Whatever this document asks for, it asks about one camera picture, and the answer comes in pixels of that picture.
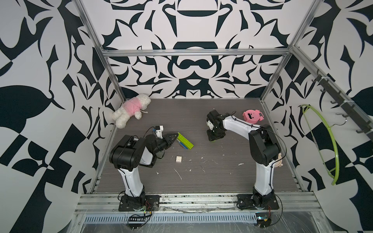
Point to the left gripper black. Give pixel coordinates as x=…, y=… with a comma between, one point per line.
x=167, y=141

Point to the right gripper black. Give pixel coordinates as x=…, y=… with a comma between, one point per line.
x=210, y=137

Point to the green lego brick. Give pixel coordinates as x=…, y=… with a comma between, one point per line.
x=185, y=141

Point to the light blue lego brick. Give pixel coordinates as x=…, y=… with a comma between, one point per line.
x=181, y=144

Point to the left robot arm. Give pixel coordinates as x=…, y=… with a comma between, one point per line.
x=130, y=153

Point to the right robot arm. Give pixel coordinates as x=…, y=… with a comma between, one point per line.
x=264, y=149

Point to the pink alarm clock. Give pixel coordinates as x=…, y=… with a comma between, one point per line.
x=253, y=116

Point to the white plush toy pink shirt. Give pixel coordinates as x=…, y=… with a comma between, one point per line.
x=133, y=107

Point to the beige round clock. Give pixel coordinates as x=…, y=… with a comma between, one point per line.
x=279, y=162

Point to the green hoop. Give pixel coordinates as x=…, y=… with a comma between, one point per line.
x=323, y=138

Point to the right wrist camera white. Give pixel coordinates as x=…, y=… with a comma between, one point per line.
x=210, y=125

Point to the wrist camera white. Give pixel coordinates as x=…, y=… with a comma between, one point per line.
x=159, y=131
x=210, y=125

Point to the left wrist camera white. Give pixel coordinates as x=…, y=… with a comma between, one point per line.
x=159, y=131

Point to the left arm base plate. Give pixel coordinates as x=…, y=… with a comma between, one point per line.
x=142, y=203

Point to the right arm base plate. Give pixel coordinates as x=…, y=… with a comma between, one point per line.
x=257, y=201

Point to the aluminium front rail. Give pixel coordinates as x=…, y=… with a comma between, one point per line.
x=108, y=203

